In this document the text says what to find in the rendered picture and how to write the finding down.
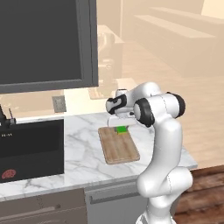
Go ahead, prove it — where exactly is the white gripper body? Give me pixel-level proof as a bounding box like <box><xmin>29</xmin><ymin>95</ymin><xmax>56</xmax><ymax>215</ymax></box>
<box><xmin>107</xmin><ymin>115</ymin><xmax>137</xmax><ymax>128</ymax></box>

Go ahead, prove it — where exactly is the green and yellow sponge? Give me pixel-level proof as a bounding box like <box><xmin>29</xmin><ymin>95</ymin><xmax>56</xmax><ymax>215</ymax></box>
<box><xmin>115</xmin><ymin>125</ymin><xmax>129</xmax><ymax>137</ymax></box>

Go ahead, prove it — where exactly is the wooden cutting board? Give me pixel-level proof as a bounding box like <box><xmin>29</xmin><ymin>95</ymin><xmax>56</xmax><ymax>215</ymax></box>
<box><xmin>97</xmin><ymin>126</ymin><xmax>141</xmax><ymax>165</ymax></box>

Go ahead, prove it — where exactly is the grey dishwasher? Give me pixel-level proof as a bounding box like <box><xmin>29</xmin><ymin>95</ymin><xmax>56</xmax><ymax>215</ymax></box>
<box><xmin>84</xmin><ymin>182</ymin><xmax>152</xmax><ymax>224</ymax></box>

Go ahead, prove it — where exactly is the black hob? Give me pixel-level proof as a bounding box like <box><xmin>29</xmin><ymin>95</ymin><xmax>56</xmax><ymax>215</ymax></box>
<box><xmin>0</xmin><ymin>118</ymin><xmax>65</xmax><ymax>184</ymax></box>

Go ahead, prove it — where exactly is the beige sofa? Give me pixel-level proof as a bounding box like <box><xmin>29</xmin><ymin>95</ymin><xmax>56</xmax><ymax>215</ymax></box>
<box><xmin>122</xmin><ymin>0</ymin><xmax>224</xmax><ymax>78</ymax></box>

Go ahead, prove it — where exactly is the black stove knob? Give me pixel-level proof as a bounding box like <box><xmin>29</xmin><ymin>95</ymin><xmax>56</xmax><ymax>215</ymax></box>
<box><xmin>8</xmin><ymin>108</ymin><xmax>17</xmax><ymax>127</ymax></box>

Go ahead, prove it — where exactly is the brown drawer front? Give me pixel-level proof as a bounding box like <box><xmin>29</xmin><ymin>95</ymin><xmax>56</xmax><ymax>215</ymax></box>
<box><xmin>0</xmin><ymin>188</ymin><xmax>88</xmax><ymax>224</ymax></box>

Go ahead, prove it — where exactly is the grey wall socket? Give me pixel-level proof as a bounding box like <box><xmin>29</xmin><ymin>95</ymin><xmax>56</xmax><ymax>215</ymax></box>
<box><xmin>52</xmin><ymin>94</ymin><xmax>67</xmax><ymax>114</ymax></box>

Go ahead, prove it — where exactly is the dishwasher handle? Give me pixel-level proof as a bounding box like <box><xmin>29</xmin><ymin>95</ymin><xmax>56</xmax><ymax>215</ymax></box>
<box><xmin>88</xmin><ymin>191</ymin><xmax>140</xmax><ymax>205</ymax></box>

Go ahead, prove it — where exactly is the drawer handle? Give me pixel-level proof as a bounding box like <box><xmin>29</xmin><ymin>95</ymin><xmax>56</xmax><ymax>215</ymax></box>
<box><xmin>0</xmin><ymin>204</ymin><xmax>61</xmax><ymax>221</ymax></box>

